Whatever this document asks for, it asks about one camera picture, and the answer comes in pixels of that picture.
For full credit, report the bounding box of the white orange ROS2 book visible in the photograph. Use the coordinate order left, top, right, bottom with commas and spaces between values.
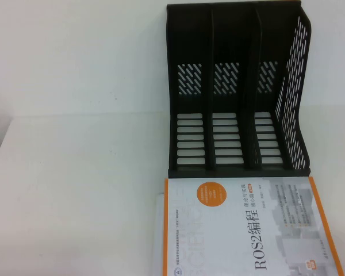
160, 175, 345, 276

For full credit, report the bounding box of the black plastic book stand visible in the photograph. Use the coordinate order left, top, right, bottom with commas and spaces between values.
166, 2, 314, 181

